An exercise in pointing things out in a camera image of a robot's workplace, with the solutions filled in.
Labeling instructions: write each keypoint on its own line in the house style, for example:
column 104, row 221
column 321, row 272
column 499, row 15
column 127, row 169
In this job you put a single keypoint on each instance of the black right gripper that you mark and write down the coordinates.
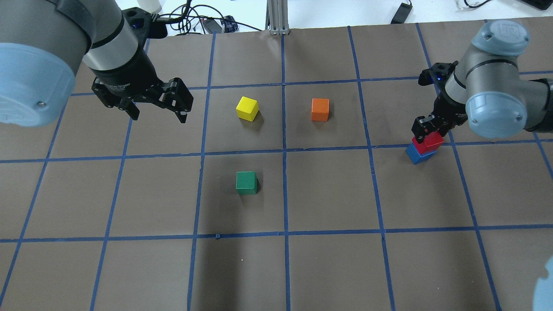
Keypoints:
column 445, row 109

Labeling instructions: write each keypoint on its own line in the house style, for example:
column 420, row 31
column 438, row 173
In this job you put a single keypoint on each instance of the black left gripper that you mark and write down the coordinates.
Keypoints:
column 124, row 74

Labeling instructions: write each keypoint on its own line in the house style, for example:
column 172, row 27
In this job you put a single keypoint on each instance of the red wooden block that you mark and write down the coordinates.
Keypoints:
column 429, row 144

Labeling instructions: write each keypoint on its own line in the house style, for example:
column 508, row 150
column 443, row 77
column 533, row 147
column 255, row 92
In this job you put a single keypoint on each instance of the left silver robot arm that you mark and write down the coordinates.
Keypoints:
column 44, row 42

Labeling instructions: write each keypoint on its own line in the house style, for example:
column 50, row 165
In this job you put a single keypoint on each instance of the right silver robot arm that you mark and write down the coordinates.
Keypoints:
column 484, row 88

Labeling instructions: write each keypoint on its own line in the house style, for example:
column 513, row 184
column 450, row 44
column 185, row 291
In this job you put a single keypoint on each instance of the blue wooden block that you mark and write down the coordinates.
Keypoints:
column 416, row 157

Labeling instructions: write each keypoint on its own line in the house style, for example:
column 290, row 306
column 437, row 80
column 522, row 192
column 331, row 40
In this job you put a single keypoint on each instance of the orange wooden block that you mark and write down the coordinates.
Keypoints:
column 320, row 109

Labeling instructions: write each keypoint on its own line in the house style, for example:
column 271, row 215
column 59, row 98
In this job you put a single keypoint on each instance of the yellow wooden block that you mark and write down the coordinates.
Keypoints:
column 247, row 109

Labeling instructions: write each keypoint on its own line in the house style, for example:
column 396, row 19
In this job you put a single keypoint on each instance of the green wooden block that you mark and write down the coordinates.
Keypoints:
column 246, row 183

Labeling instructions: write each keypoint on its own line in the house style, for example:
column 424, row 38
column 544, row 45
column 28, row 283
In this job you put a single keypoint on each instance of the black power adapter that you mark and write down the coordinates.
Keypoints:
column 401, row 13

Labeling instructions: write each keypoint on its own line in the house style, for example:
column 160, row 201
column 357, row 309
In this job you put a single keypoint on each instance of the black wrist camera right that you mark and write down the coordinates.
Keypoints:
column 438, row 74

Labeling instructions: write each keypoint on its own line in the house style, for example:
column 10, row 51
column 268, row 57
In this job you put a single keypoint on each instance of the aluminium frame post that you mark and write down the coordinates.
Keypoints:
column 276, row 20

